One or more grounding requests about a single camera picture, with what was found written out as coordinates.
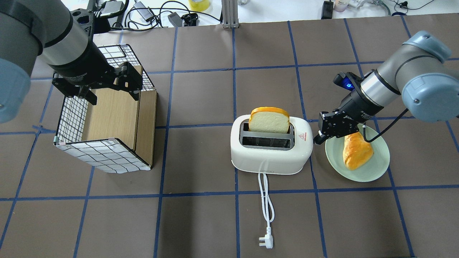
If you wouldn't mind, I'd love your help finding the toast slice in toaster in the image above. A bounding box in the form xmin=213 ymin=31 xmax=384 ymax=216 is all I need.
xmin=248 ymin=107 xmax=290 ymax=134

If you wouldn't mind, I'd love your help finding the aluminium frame post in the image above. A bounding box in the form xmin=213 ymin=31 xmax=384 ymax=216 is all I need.
xmin=221 ymin=0 xmax=240 ymax=28

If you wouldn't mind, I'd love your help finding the triangular yellow bread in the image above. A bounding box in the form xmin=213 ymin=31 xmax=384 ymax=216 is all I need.
xmin=342 ymin=132 xmax=374 ymax=171

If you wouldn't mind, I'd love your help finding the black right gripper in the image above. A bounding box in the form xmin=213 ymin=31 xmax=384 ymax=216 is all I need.
xmin=313 ymin=72 xmax=380 ymax=145

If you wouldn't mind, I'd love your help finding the yellow tape roll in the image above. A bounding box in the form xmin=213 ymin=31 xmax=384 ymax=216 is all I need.
xmin=188 ymin=0 xmax=210 ymax=12

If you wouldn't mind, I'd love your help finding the white toaster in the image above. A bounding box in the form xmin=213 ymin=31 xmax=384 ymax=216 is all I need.
xmin=231 ymin=115 xmax=314 ymax=175

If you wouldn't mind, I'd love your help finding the wire basket with wooden shelf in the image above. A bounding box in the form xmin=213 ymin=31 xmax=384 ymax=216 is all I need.
xmin=53 ymin=44 xmax=157 ymax=173

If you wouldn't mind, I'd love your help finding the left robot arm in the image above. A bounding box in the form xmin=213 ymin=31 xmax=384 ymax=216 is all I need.
xmin=0 ymin=0 xmax=142 ymax=123

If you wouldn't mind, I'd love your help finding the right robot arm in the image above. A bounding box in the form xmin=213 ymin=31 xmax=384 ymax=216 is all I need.
xmin=313 ymin=31 xmax=459 ymax=145

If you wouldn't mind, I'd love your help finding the white toaster power cable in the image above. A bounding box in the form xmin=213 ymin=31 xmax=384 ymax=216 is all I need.
xmin=257 ymin=172 xmax=275 ymax=249

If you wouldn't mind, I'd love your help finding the white paper cup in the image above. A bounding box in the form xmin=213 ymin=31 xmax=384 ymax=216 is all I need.
xmin=334 ymin=0 xmax=350 ymax=13

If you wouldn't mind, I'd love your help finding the light green plate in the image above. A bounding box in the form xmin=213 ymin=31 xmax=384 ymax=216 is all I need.
xmin=326 ymin=124 xmax=390 ymax=182

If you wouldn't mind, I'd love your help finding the black power adapter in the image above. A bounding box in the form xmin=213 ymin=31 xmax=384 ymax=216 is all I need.
xmin=320 ymin=0 xmax=334 ymax=20

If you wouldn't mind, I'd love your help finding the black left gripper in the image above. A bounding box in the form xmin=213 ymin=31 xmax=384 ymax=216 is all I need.
xmin=52 ymin=62 xmax=143 ymax=105

